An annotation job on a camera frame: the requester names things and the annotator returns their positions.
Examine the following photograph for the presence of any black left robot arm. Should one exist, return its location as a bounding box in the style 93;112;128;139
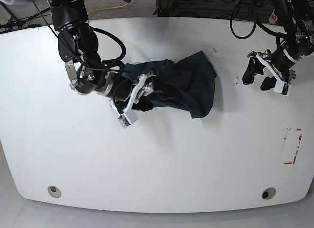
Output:
242;0;314;96

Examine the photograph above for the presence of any white power strip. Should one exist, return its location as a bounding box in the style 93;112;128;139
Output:
268;12;278;24

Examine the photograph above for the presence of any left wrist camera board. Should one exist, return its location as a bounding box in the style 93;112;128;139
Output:
274;80;292;97

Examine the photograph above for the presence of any table grommet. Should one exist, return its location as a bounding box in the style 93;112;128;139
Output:
47;186;62;198
262;187;276;200

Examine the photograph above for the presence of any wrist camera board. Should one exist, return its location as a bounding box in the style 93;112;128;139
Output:
117;110;139;129
274;80;292;97

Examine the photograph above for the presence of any dark teal T-shirt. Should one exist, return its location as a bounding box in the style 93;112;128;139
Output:
125;51;217;118

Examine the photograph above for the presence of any left table grommet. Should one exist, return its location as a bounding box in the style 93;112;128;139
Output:
47;186;62;198

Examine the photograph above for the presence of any red tape marking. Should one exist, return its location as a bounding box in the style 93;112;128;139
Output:
282;128;303;165

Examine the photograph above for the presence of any right table grommet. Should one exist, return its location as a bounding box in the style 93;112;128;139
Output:
262;187;276;200

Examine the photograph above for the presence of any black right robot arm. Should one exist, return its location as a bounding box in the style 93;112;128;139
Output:
47;0;139;113

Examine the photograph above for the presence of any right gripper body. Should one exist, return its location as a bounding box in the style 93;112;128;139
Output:
107;75;135;101

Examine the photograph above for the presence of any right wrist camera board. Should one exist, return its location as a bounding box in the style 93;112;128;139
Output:
117;110;139;129

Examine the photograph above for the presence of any yellow cable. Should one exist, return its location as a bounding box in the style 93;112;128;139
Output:
88;0;130;17

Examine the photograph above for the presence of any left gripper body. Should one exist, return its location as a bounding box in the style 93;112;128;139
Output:
270;50;298;72

